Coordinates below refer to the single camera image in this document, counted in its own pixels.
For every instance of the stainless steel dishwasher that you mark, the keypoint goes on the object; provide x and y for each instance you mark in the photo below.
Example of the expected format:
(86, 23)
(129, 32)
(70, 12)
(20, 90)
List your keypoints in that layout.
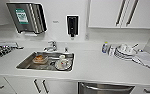
(104, 89)

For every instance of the white plate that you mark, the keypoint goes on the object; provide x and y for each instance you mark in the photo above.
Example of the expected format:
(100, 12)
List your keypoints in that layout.
(69, 65)

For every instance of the white mug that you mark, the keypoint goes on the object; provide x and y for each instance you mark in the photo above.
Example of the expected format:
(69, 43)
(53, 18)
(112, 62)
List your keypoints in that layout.
(62, 61)

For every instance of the chrome faucet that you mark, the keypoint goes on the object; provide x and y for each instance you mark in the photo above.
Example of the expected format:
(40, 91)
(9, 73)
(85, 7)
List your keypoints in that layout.
(51, 46)

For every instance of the blue dish soap bottle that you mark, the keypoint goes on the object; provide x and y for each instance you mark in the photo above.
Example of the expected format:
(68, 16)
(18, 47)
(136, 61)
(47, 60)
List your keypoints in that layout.
(105, 48)

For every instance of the small white bottle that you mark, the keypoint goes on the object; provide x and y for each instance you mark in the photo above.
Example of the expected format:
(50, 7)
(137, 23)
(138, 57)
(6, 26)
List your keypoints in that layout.
(111, 50)

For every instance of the clear container orange food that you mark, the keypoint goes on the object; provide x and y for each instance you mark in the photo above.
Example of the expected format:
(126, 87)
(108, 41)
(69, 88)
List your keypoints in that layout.
(39, 59)

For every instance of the white bowl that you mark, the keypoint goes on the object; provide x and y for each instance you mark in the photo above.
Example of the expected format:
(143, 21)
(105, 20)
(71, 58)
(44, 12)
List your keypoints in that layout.
(123, 47)

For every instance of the steel sink basin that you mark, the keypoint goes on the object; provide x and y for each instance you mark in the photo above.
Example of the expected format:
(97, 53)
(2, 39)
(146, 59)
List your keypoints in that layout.
(24, 65)

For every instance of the steel paper towel dispenser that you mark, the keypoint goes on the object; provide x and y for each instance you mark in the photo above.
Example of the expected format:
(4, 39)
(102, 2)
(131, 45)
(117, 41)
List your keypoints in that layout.
(26, 16)

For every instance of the white two-door sink cabinet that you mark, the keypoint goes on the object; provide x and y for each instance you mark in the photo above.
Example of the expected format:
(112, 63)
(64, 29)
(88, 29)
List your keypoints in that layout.
(24, 87)

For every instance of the dish rack with items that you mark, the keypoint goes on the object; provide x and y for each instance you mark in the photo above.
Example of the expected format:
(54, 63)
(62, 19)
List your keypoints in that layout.
(1, 51)

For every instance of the white wall outlet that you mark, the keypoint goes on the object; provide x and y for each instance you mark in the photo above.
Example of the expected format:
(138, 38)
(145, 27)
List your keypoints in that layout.
(87, 35)

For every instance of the black wall soap dispenser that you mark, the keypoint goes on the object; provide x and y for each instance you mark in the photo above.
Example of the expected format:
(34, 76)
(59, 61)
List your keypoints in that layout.
(72, 25)

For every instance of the small wall label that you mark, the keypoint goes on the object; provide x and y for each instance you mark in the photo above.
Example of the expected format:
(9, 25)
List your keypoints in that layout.
(55, 22)

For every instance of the white wall cabinet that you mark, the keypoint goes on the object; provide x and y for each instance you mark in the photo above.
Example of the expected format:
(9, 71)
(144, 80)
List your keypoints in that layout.
(104, 13)

